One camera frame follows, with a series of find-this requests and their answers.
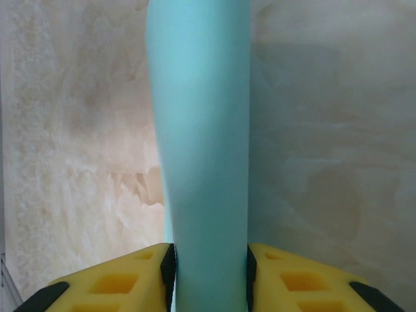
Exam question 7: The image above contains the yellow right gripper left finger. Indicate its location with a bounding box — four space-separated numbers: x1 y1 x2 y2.
19 242 177 312

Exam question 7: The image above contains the teal paper sheet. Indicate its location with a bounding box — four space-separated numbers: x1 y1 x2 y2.
145 0 253 312

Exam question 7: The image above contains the wide aluminium frame rail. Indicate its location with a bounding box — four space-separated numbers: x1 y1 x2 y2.
0 253 24 312

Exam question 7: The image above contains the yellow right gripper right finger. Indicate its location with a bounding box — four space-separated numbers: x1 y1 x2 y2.
246 242 403 312

